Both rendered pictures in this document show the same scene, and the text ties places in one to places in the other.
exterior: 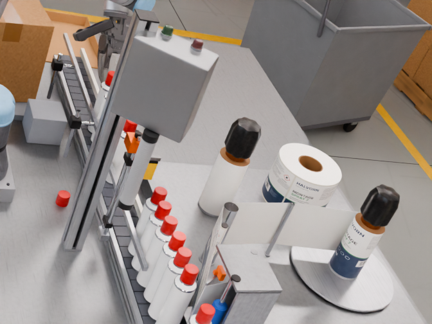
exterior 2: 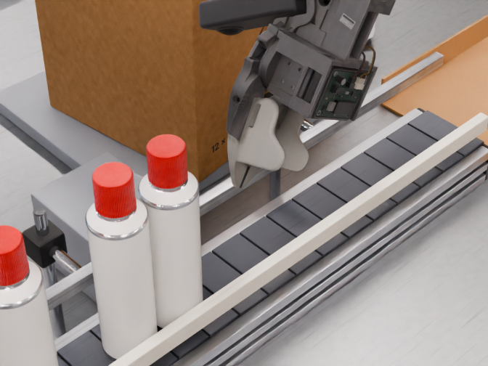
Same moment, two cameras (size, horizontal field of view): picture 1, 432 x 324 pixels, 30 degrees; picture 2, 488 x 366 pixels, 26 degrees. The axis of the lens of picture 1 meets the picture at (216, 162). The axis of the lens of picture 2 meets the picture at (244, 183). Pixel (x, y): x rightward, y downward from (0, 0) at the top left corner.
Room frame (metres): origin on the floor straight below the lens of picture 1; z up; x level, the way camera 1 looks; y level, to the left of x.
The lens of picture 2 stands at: (1.94, -0.31, 1.63)
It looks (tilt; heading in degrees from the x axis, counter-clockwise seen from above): 41 degrees down; 79
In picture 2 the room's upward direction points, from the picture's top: straight up
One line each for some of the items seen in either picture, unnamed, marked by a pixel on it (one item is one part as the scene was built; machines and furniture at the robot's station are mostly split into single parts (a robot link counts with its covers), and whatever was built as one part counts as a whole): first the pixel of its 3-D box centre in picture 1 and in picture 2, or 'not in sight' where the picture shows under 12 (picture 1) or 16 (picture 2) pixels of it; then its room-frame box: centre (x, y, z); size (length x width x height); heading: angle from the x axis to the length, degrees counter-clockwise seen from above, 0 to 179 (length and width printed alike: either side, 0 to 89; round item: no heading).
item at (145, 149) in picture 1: (137, 170); not in sight; (1.48, 0.15, 1.18); 0.04 x 0.04 x 0.21
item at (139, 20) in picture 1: (105, 141); not in sight; (1.55, 0.25, 1.17); 0.04 x 0.04 x 0.67; 32
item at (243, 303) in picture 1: (225, 308); not in sight; (1.36, -0.15, 1.01); 0.14 x 0.13 x 0.26; 32
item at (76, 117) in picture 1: (78, 134); (64, 287); (1.91, 0.39, 0.91); 0.07 x 0.03 x 0.17; 122
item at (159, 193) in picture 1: (148, 222); not in sight; (1.57, 0.09, 0.98); 0.05 x 0.05 x 0.20
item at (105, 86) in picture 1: (104, 103); (171, 235); (2.01, 0.37, 0.98); 0.05 x 0.05 x 0.20
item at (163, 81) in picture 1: (164, 82); not in sight; (1.53, 0.17, 1.38); 0.17 x 0.10 x 0.19; 87
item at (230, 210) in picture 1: (218, 234); not in sight; (1.65, -0.08, 0.97); 0.05 x 0.05 x 0.19
